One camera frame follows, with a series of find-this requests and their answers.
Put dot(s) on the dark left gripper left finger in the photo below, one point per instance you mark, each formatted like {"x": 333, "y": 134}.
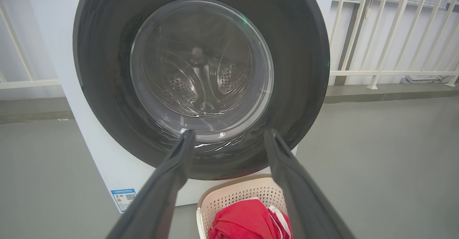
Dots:
{"x": 161, "y": 196}

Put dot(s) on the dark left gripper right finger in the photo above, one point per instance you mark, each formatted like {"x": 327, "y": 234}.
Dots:
{"x": 301, "y": 203}

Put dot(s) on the red garment with white stripes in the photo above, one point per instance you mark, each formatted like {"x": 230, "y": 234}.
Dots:
{"x": 281, "y": 223}

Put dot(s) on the red garment with white collar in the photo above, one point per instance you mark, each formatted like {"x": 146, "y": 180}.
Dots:
{"x": 244, "y": 221}

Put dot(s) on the black round washing machine door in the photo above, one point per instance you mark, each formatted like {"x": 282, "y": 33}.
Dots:
{"x": 100, "y": 70}

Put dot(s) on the cream perforated laundry basket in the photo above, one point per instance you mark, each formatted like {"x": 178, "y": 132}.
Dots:
{"x": 236, "y": 192}

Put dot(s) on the white washing machine body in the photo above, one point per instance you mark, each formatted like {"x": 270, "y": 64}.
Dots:
{"x": 104, "y": 160}

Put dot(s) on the steel washing machine drum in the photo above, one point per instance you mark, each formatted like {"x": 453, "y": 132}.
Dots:
{"x": 186, "y": 85}

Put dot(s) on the blue energy label sticker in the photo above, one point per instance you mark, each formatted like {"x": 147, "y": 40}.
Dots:
{"x": 123, "y": 200}

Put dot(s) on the white metal railing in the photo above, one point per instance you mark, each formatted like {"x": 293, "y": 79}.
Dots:
{"x": 394, "y": 73}
{"x": 28, "y": 84}

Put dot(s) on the small white railing box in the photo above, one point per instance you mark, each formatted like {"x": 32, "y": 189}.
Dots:
{"x": 368, "y": 14}

